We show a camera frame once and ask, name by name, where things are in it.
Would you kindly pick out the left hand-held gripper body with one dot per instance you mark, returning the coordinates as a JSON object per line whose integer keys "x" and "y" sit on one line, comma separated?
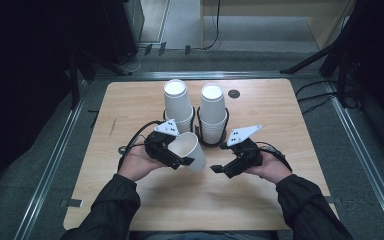
{"x": 156, "y": 146}

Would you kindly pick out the black round table grommet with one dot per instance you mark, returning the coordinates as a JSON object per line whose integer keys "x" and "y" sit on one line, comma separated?
{"x": 233, "y": 93}

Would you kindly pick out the grey tape strip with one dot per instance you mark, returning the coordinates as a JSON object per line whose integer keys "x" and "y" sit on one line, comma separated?
{"x": 73, "y": 203}
{"x": 333, "y": 200}

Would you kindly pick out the black metal stand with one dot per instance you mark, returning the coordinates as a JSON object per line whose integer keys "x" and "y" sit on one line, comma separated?
{"x": 75, "y": 80}

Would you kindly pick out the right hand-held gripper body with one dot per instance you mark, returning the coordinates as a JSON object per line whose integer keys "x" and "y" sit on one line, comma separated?
{"x": 248, "y": 153}

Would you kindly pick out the person's left hand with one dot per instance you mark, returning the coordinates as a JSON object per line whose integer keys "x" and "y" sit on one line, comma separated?
{"x": 136, "y": 165}

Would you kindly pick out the metal floor rail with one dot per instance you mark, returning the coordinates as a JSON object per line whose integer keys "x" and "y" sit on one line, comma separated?
{"x": 50, "y": 170}
{"x": 366, "y": 160}
{"x": 206, "y": 75}

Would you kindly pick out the stack of white paper cups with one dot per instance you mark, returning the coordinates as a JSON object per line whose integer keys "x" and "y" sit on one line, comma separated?
{"x": 176, "y": 103}
{"x": 212, "y": 110}

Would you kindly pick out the black tripod stand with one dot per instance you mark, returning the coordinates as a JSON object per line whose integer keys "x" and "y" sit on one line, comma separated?
{"x": 333, "y": 50}

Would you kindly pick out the single white paper cup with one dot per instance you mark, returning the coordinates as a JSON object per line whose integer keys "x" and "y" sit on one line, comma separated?
{"x": 193, "y": 153}

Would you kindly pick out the person's right hand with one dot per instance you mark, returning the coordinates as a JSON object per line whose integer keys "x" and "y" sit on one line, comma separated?
{"x": 270, "y": 170}

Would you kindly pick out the light wooden furniture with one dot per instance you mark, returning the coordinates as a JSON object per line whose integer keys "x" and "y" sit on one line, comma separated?
{"x": 326, "y": 20}

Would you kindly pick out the black cabinet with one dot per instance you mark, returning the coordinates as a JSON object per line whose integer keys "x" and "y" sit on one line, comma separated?
{"x": 121, "y": 30}

